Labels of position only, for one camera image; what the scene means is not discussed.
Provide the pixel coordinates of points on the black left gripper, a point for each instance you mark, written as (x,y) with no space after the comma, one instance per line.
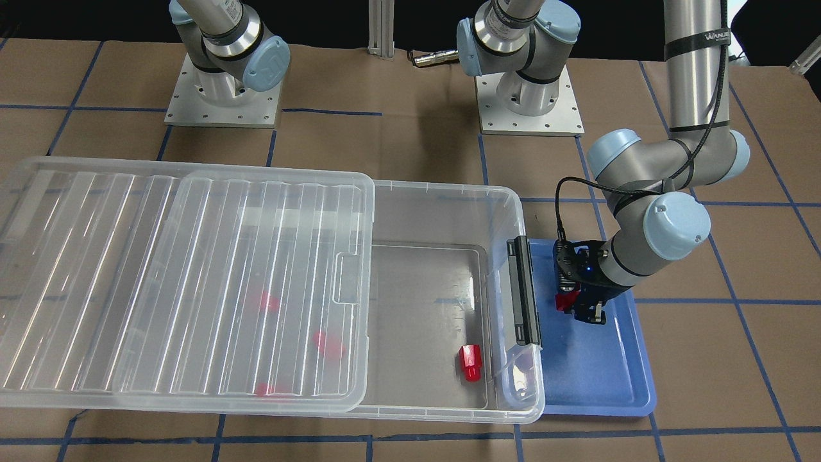
(606,288)

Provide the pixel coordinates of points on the clear plastic box lid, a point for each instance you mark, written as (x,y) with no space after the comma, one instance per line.
(132,284)

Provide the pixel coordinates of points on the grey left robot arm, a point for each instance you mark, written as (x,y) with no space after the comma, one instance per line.
(528,43)

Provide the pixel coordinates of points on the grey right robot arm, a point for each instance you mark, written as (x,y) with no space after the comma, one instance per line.
(229,37)

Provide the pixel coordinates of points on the blue plastic tray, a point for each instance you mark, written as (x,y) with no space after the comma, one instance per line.
(590,370)

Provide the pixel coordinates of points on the red block in open box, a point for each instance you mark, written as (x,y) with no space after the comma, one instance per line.
(471,362)

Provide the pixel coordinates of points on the clear plastic storage box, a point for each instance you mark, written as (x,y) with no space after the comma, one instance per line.
(440,280)

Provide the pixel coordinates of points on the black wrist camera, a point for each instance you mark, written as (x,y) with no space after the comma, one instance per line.
(572,264)

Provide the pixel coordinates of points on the black box latch handle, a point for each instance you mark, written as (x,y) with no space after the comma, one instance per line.
(525,319)

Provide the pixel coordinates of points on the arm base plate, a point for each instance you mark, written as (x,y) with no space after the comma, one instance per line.
(218,100)
(509,105)

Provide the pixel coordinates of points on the aluminium frame post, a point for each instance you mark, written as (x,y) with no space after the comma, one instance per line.
(381,29)

